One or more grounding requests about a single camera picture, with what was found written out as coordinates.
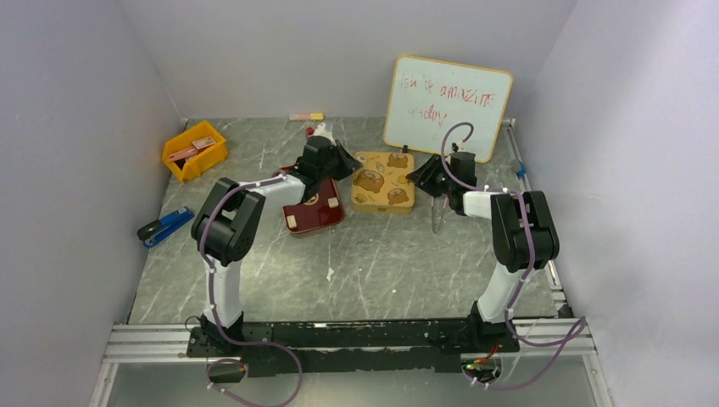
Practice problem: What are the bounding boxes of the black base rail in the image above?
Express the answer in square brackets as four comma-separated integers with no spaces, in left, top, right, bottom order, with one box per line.
[186,315,520,377]

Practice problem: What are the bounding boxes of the yellow pink eraser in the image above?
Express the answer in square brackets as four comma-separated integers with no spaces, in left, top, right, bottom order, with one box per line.
[289,113,325,121]

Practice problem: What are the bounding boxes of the blue black stapler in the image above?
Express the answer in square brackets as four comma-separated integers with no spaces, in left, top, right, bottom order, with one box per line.
[137,206,195,248]

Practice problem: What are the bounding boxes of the pink metal tweezers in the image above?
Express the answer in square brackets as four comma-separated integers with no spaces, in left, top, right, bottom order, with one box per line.
[430,196,448,234]

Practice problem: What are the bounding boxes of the gold chocolate box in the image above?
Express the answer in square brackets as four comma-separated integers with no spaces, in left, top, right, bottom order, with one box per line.
[353,203,413,215]

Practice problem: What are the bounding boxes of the yellow plastic bin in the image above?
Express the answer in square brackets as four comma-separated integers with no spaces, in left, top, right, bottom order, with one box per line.
[161,120,229,182]

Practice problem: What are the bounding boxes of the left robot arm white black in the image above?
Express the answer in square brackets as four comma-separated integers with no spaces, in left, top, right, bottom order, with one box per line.
[191,136,361,356]

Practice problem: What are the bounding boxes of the blue clip on rail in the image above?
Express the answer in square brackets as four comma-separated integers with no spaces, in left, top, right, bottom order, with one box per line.
[512,159,527,179]

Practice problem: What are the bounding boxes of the whiteboard with yellow frame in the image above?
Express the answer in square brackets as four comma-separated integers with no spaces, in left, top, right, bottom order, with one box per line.
[383,54,513,163]

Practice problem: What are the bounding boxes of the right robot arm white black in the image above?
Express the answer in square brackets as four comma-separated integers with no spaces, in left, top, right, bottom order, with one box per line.
[407,152,559,352]

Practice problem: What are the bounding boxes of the silver box lid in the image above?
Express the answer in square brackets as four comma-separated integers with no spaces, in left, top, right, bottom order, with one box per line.
[351,151,415,208]

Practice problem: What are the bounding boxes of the pink box in bin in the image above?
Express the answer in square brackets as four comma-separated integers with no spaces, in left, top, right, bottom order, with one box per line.
[167,137,216,162]

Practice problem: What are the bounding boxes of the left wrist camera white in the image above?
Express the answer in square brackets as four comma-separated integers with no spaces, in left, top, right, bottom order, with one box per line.
[305,122,336,144]

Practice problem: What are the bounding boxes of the red rectangular tray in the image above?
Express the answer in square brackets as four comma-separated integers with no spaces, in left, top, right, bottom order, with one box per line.
[282,179,345,234]

